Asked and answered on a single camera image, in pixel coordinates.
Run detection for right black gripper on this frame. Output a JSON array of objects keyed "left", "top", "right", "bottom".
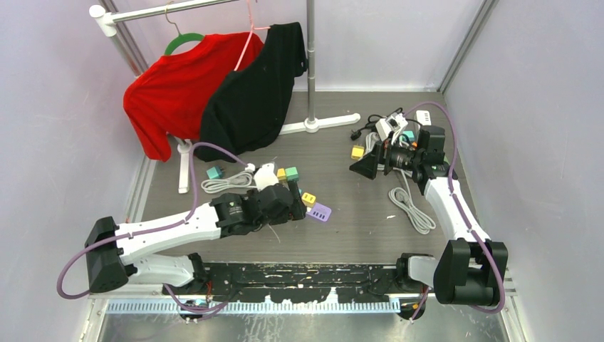
[{"left": 350, "top": 130, "right": 423, "bottom": 180}]

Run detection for yellow plug adapter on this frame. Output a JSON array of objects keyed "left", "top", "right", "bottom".
[{"left": 350, "top": 145, "right": 365, "bottom": 160}]

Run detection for purple power strip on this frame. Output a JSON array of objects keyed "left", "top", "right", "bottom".
[{"left": 307, "top": 202, "right": 332, "bottom": 222}]

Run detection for green adapter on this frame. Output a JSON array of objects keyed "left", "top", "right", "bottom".
[{"left": 285, "top": 167, "right": 300, "bottom": 181}]

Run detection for teal plug adapter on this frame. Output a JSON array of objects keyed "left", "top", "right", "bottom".
[{"left": 403, "top": 130, "right": 416, "bottom": 143}]

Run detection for white power strip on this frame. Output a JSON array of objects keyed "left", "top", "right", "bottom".
[{"left": 415, "top": 110, "right": 432, "bottom": 125}]

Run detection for white strip cable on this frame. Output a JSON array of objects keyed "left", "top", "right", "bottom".
[{"left": 387, "top": 170, "right": 437, "bottom": 236}]

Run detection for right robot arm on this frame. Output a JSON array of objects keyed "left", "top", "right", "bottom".
[{"left": 349, "top": 125, "right": 509, "bottom": 314}]

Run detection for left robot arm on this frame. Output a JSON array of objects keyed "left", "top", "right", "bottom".
[{"left": 85, "top": 181, "right": 307, "bottom": 294}]

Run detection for yellow adapter on purple strip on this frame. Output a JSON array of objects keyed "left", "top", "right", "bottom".
[{"left": 301, "top": 192, "right": 316, "bottom": 208}]

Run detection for black t-shirt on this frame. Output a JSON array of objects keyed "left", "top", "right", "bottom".
[{"left": 199, "top": 22, "right": 308, "bottom": 155}]

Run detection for red t-shirt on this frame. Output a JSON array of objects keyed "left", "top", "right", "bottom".
[{"left": 123, "top": 32, "right": 264, "bottom": 162}]

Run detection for pink clothes hanger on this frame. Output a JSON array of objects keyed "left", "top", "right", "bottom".
[{"left": 234, "top": 0, "right": 270, "bottom": 71}]

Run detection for green clothes hanger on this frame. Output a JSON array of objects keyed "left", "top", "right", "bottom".
[{"left": 164, "top": 1, "right": 205, "bottom": 56}]

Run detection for white clothes rack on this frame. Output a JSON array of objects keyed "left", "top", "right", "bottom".
[{"left": 88, "top": 1, "right": 360, "bottom": 195}]

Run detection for black power cable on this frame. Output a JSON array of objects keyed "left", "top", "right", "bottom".
[{"left": 350, "top": 107, "right": 423, "bottom": 142}]

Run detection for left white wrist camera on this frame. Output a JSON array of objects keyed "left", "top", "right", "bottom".
[{"left": 254, "top": 162, "right": 279, "bottom": 191}]

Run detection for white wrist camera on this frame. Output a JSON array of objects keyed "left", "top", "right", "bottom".
[
  {"left": 375, "top": 113, "right": 408, "bottom": 143},
  {"left": 254, "top": 162, "right": 279, "bottom": 191}
]

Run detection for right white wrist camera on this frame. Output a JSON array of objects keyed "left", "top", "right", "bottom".
[{"left": 375, "top": 113, "right": 408, "bottom": 143}]

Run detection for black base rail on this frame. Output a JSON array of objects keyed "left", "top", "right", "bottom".
[{"left": 170, "top": 263, "right": 426, "bottom": 304}]

